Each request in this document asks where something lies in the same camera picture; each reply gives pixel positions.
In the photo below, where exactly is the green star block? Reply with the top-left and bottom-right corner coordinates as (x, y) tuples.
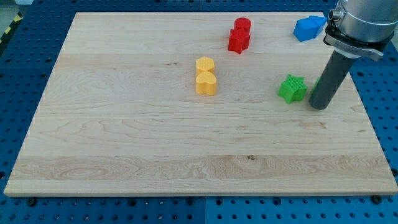
(277, 74), (308, 104)

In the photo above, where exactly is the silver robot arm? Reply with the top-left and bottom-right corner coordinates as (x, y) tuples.
(324, 0), (397, 61)

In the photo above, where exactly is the yellow hexagon block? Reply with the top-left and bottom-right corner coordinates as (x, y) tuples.
(195, 57), (215, 75)

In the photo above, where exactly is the red star block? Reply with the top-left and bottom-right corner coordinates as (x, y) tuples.
(228, 29), (250, 54)

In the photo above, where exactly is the yellow heart block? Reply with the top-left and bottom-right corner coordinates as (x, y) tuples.
(195, 72), (217, 96)

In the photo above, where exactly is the wooden board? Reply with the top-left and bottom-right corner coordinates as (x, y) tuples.
(4, 12), (397, 197)

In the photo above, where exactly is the red cylinder block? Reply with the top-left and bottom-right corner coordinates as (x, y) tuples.
(234, 17), (251, 34)

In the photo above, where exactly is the green block behind rod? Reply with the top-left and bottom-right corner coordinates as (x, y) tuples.
(310, 77), (320, 95)

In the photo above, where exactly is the blue pentagon block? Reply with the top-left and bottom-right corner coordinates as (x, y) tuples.
(293, 17), (323, 42)

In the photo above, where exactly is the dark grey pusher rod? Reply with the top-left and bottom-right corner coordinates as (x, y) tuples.
(308, 50), (356, 110)

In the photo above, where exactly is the blue triangle block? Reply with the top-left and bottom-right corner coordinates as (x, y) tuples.
(309, 16), (328, 26)

